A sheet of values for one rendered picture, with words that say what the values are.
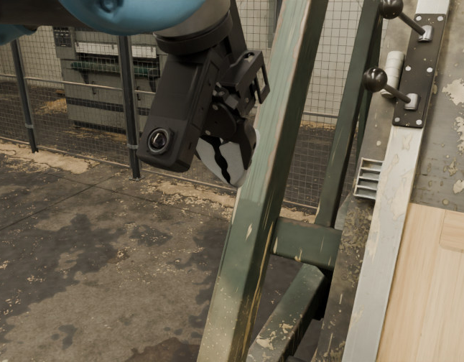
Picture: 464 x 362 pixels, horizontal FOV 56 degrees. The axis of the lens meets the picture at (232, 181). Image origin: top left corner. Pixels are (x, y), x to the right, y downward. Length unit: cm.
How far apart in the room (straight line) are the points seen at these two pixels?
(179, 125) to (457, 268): 55
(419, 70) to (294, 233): 37
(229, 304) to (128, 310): 172
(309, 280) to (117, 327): 133
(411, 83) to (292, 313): 68
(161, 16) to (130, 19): 1
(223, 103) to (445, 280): 51
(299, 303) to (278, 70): 66
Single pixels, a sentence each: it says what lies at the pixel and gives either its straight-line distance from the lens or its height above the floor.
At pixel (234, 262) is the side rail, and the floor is 111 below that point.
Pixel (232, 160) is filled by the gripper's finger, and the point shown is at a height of 140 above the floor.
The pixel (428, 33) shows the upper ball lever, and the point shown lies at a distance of 83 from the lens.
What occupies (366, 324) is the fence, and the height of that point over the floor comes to 107.
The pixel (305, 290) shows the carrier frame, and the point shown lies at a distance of 129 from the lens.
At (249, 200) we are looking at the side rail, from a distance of 81.
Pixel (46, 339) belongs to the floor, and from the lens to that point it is 246.
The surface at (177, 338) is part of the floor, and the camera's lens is 231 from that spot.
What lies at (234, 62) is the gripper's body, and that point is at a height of 150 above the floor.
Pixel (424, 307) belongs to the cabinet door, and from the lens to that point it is 79.
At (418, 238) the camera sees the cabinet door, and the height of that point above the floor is 119.
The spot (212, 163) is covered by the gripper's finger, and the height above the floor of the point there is 138.
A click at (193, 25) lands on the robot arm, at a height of 154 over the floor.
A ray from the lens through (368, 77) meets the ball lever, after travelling 70.
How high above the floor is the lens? 156
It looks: 23 degrees down
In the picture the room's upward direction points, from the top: straight up
